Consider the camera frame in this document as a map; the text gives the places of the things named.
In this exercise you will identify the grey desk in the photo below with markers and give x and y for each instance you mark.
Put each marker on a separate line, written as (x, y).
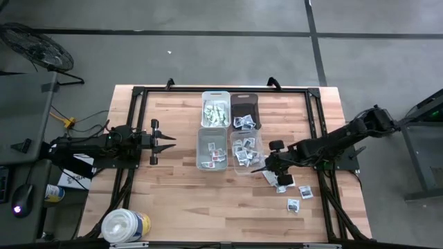
(24, 110)

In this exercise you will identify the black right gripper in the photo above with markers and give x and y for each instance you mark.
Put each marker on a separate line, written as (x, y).
(282, 160)

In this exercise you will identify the dark smoked plastic bin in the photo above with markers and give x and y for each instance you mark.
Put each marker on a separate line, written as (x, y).
(244, 103)

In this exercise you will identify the black keyboard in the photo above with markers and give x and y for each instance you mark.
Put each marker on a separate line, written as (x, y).
(4, 186)

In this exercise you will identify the yellow wipes canister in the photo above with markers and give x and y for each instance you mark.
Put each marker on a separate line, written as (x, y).
(121, 226)

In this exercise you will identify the black label packet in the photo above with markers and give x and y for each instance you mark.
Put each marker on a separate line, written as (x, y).
(249, 142)

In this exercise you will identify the black desk bracket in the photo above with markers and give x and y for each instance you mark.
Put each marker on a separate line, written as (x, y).
(22, 147)

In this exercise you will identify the translucent white packet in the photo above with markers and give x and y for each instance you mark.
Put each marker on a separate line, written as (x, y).
(244, 162)

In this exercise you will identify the white cardboard box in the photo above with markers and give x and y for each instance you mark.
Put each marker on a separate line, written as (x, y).
(74, 180)

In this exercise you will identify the grey metal bracket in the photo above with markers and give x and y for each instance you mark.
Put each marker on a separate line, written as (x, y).
(322, 246)
(128, 245)

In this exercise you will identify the yellow power plug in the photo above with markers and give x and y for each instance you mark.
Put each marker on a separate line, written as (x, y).
(69, 121)

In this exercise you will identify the black computer mouse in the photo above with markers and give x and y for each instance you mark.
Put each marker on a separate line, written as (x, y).
(22, 200)

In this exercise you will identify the black metal stand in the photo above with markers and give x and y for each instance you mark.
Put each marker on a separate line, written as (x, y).
(420, 173)

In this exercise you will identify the blue print packet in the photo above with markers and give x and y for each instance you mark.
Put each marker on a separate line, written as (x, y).
(238, 121)
(250, 126)

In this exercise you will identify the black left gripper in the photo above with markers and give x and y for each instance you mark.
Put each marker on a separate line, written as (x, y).
(154, 141)

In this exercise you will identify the white paper packet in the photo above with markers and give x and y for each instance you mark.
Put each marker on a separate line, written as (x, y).
(208, 110)

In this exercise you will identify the white plastic bin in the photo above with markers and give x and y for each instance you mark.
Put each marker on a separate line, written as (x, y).
(216, 97)

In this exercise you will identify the small white blue can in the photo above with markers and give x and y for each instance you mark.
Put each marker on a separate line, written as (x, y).
(55, 193)

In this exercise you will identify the light grey plastic bin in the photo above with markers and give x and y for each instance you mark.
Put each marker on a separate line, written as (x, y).
(204, 138)

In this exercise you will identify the black floor fan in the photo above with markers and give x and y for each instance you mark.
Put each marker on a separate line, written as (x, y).
(38, 48)

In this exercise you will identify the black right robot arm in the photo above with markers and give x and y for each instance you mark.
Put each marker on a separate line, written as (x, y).
(328, 145)

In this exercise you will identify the clear plastic bin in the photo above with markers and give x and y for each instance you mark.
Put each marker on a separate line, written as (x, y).
(259, 169)

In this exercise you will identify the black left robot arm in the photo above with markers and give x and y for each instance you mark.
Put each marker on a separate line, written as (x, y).
(86, 145)

